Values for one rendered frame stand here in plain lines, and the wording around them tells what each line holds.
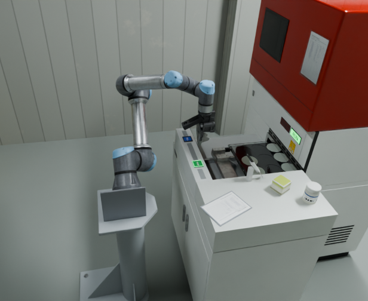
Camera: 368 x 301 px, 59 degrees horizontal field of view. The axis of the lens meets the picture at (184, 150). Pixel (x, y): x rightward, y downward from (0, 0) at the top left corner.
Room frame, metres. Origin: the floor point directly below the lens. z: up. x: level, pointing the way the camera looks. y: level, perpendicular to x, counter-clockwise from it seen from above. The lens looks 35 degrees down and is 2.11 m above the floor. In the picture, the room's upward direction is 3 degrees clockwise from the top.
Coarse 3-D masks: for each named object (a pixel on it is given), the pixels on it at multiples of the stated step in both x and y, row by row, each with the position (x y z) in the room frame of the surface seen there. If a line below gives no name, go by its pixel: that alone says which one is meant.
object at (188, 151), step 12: (180, 132) 1.82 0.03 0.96; (180, 144) 1.71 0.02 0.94; (192, 144) 1.69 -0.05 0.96; (180, 156) 1.69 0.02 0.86; (192, 156) 1.56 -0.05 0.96; (192, 168) 1.44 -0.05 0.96; (204, 168) 1.45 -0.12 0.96; (192, 180) 1.39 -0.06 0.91; (204, 180) 1.35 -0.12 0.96; (192, 192) 1.37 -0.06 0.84
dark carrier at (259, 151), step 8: (248, 144) 1.81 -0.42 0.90; (256, 144) 1.82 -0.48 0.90; (264, 144) 1.82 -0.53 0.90; (240, 152) 1.71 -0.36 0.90; (248, 152) 1.72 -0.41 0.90; (256, 152) 1.72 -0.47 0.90; (264, 152) 1.73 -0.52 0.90; (272, 152) 1.73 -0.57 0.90; (240, 160) 1.63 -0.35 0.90; (264, 160) 1.64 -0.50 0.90; (272, 160) 1.65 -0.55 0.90; (264, 168) 1.56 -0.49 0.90; (272, 168) 1.56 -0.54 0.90; (280, 168) 1.57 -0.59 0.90
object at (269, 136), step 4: (268, 132) 1.91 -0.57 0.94; (268, 136) 1.88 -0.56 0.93; (268, 140) 1.89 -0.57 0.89; (272, 140) 1.82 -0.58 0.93; (276, 144) 1.77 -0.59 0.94; (280, 148) 1.72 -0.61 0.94; (280, 152) 1.70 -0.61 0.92; (284, 152) 1.68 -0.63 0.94; (284, 156) 1.65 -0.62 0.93; (288, 156) 1.63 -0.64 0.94; (288, 160) 1.61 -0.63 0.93; (292, 164) 1.56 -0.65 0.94; (292, 168) 1.55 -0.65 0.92; (296, 168) 1.52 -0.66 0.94
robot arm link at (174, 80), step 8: (168, 72) 1.46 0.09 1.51; (176, 72) 1.46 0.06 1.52; (120, 80) 1.62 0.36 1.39; (128, 80) 1.60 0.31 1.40; (136, 80) 1.57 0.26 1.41; (144, 80) 1.54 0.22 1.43; (152, 80) 1.51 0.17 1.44; (160, 80) 1.49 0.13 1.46; (168, 80) 1.44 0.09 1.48; (176, 80) 1.42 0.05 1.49; (184, 80) 1.46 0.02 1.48; (120, 88) 1.62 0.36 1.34; (128, 88) 1.60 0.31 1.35; (136, 88) 1.57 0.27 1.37; (144, 88) 1.55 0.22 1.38; (152, 88) 1.52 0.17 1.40; (160, 88) 1.50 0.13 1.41; (168, 88) 1.48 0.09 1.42; (176, 88) 1.46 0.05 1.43; (184, 88) 1.47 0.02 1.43
